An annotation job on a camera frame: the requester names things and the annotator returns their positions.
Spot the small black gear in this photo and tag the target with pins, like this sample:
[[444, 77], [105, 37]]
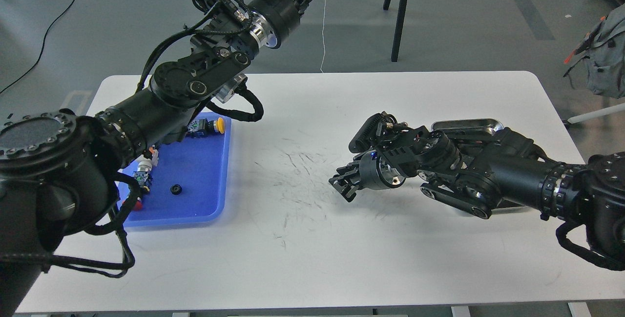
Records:
[[176, 189]]

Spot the red push button switch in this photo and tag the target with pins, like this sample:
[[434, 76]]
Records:
[[144, 180]]

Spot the blue plastic tray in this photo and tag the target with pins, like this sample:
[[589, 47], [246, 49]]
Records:
[[200, 166]]

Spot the yellow push button switch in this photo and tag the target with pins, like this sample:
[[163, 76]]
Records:
[[201, 128]]

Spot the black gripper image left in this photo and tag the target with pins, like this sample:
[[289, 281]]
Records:
[[283, 16]]

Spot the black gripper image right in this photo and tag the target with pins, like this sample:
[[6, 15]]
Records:
[[371, 172]]

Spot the black stand leg right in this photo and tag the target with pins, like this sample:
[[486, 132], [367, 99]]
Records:
[[399, 9]]

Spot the silver metal tray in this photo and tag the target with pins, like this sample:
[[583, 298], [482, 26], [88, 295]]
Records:
[[494, 164]]

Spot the grey backpack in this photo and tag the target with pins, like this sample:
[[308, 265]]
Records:
[[602, 52]]

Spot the black robot arm image left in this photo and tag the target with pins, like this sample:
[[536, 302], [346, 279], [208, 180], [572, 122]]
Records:
[[64, 199]]

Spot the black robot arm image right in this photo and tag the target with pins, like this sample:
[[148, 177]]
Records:
[[589, 198]]

